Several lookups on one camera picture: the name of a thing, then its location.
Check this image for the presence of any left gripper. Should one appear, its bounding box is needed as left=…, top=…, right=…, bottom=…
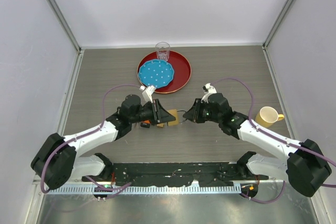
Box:
left=130, top=99, right=176, bottom=125

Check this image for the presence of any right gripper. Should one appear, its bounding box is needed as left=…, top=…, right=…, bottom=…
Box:
left=182, top=98, right=222, bottom=124

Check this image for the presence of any large brass padlock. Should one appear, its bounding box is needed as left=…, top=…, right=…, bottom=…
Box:
left=167, top=108, right=187, bottom=127

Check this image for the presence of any orange black padlock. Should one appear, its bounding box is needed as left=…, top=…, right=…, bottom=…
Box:
left=140, top=121, right=151, bottom=129

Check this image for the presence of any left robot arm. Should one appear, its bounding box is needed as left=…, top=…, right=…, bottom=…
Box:
left=30, top=94, right=175, bottom=190

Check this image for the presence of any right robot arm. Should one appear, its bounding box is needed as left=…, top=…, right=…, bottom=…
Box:
left=183, top=93, right=332, bottom=197

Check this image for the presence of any red round tray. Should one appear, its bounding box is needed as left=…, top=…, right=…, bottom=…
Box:
left=137, top=51, right=192, bottom=94

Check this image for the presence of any blue dotted plate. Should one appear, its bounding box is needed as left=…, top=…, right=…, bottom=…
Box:
left=138, top=59, right=174, bottom=89

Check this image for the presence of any clear plastic cup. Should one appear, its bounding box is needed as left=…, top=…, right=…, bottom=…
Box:
left=155, top=41, right=170, bottom=61

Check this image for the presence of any yellow cream mug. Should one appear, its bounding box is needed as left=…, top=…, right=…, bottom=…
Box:
left=255, top=106, right=285, bottom=128

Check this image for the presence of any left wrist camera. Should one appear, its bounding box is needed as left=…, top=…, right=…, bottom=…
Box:
left=140, top=86, right=156, bottom=103

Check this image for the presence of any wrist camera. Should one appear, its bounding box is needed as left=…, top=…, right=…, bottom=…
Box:
left=202, top=83, right=217, bottom=103
left=140, top=86, right=156, bottom=103

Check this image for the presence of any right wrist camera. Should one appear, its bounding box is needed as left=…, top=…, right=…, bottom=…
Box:
left=202, top=83, right=217, bottom=103

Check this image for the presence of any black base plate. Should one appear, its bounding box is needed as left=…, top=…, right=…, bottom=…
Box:
left=90, top=162, right=268, bottom=187

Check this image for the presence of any slotted cable duct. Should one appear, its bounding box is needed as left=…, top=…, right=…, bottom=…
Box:
left=49, top=183, right=242, bottom=195

